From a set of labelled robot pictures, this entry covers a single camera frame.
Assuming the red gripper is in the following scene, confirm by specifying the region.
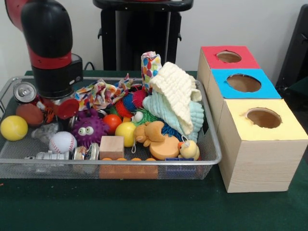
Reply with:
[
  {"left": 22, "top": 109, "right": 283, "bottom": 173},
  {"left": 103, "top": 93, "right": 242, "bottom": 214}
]
[{"left": 53, "top": 98, "right": 80, "bottom": 120}]

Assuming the clear plastic blue label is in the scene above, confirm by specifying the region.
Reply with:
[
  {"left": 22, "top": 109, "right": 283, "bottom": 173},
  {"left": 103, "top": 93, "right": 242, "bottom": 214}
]
[{"left": 31, "top": 122, "right": 61, "bottom": 144}]

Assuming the multicolour polka dot cloth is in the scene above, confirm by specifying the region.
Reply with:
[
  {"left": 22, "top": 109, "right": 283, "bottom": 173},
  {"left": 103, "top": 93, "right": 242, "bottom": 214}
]
[
  {"left": 141, "top": 51, "right": 163, "bottom": 92},
  {"left": 72, "top": 74, "right": 135, "bottom": 111}
]

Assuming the open-top silver can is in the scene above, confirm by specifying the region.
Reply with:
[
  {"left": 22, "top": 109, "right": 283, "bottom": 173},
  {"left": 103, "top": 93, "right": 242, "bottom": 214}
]
[{"left": 73, "top": 143, "right": 100, "bottom": 161}]

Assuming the crushed clear plastic bottle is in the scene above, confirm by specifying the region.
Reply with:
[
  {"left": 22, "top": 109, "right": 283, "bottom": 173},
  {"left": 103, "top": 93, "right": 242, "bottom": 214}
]
[{"left": 24, "top": 151, "right": 73, "bottom": 162}]

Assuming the cream knit cloth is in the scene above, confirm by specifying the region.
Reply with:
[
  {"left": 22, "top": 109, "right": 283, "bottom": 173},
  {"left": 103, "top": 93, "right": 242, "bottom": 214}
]
[{"left": 149, "top": 62, "right": 202, "bottom": 135}]

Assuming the shallow clear mesh bin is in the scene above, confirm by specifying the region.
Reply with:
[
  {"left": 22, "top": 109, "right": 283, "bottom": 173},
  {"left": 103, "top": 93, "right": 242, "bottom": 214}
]
[{"left": 0, "top": 76, "right": 222, "bottom": 180}]

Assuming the wooden box with three holes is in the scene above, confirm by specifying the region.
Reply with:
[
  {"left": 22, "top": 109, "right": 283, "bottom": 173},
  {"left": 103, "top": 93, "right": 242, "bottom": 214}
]
[{"left": 197, "top": 46, "right": 308, "bottom": 193}]

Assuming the purple googly-eyed monster toy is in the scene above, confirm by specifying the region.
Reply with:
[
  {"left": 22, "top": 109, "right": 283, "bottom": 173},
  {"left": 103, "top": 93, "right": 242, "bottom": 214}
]
[{"left": 72, "top": 109, "right": 111, "bottom": 148}]

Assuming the white baseball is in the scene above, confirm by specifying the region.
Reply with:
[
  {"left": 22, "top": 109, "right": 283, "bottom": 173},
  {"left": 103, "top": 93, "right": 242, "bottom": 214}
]
[{"left": 49, "top": 131, "right": 77, "bottom": 154}]

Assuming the brown toy football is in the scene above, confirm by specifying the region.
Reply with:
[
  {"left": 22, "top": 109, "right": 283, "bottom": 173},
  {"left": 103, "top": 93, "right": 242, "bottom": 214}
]
[{"left": 16, "top": 103, "right": 44, "bottom": 127}]

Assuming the upright dark soda can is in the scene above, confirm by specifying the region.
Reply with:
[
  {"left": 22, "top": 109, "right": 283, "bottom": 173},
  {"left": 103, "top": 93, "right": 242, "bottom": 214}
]
[{"left": 13, "top": 82, "right": 38, "bottom": 103}]

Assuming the small orange ball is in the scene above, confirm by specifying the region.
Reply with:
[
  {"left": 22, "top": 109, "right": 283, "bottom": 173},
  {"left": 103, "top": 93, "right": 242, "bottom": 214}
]
[{"left": 103, "top": 115, "right": 123, "bottom": 134}]

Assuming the wooden cube block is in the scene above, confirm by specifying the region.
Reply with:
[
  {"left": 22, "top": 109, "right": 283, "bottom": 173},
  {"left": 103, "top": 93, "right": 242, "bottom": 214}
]
[{"left": 99, "top": 136, "right": 125, "bottom": 160}]

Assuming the small yellow ball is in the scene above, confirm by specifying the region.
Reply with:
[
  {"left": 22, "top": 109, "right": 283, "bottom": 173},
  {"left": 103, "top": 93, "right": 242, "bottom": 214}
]
[{"left": 114, "top": 122, "right": 137, "bottom": 147}]

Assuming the orange toy brick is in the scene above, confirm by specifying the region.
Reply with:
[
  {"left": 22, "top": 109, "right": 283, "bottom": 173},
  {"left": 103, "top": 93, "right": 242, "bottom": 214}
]
[{"left": 99, "top": 156, "right": 158, "bottom": 179}]

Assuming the mint green cloth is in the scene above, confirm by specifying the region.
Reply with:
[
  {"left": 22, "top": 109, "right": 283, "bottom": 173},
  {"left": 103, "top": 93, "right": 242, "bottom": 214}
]
[{"left": 142, "top": 91, "right": 205, "bottom": 141}]

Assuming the orange foam duck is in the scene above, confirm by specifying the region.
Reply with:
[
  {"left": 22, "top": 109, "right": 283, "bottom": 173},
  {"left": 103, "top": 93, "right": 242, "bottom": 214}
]
[{"left": 133, "top": 120, "right": 180, "bottom": 160}]

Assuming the small yellow rubber duck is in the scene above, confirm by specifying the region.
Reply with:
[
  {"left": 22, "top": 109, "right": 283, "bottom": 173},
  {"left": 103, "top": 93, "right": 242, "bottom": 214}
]
[{"left": 178, "top": 136, "right": 200, "bottom": 160}]

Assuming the black chair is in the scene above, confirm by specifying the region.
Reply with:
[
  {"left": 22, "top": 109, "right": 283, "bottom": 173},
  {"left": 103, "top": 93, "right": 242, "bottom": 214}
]
[{"left": 279, "top": 5, "right": 308, "bottom": 94}]

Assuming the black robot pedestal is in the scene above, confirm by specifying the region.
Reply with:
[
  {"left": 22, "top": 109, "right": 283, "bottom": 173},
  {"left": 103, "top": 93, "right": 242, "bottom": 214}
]
[{"left": 93, "top": 0, "right": 194, "bottom": 72}]

